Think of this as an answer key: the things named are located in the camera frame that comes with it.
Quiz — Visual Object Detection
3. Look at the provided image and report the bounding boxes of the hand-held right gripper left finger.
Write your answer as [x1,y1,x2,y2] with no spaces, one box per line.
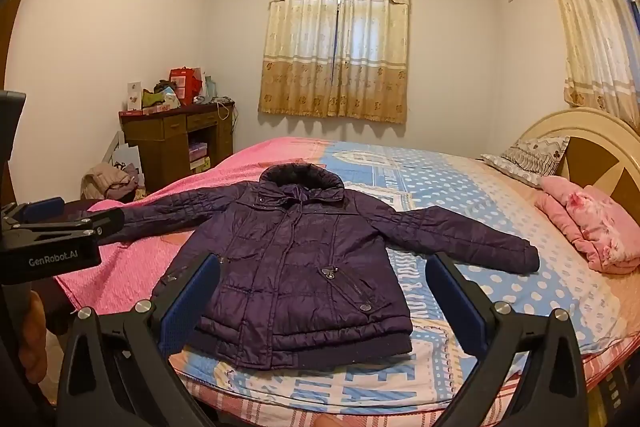
[56,253,222,427]

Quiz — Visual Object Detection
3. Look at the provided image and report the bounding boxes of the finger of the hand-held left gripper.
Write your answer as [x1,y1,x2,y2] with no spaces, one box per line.
[0,196,66,228]
[10,208,125,242]

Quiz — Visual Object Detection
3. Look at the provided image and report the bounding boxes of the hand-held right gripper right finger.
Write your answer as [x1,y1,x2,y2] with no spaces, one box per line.
[425,251,588,427]

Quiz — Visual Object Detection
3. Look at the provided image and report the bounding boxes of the purple quilted jacket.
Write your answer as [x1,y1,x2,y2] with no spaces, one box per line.
[97,163,541,370]

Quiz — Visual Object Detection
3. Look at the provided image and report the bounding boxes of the pile of clothes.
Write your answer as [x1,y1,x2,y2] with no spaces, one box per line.
[81,162,146,202]

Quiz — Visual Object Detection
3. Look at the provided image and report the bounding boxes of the person's left hand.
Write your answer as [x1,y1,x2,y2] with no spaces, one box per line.
[20,291,49,385]

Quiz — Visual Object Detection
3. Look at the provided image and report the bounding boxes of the white paper bag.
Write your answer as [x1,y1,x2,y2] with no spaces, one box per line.
[102,129,143,188]

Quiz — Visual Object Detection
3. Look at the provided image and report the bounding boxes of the pink and blue printed bedsheet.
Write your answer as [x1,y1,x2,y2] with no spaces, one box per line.
[54,136,640,427]

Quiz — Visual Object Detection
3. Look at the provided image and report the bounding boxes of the brown wooden desk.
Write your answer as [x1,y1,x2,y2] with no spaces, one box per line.
[118,102,237,192]

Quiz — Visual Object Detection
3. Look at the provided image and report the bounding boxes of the flat pink box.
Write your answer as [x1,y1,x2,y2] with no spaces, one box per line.
[125,104,182,116]

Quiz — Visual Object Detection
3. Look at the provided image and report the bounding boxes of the stacked boxes in desk shelf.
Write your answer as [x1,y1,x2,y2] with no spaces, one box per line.
[189,141,212,174]

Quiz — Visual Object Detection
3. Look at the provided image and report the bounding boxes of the pink folded blanket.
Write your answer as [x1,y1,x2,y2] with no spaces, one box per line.
[535,176,640,277]

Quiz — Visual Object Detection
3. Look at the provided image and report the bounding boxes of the patterned grey pillow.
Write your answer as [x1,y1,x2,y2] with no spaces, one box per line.
[480,136,571,188]

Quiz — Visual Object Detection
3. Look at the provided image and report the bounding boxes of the red bag on desk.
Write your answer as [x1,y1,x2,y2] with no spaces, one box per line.
[169,67,203,106]

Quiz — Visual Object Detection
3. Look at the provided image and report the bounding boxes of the cream wooden bed headboard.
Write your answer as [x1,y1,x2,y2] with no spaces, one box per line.
[515,107,640,208]

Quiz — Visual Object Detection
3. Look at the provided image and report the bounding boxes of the wide beige floral window curtain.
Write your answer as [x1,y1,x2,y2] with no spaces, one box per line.
[257,0,411,125]

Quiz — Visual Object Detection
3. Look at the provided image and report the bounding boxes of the narrow beige floral curtain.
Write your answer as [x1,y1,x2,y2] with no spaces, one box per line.
[535,0,640,130]

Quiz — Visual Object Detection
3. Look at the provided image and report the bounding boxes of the white cable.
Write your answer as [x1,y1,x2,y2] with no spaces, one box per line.
[214,101,237,130]

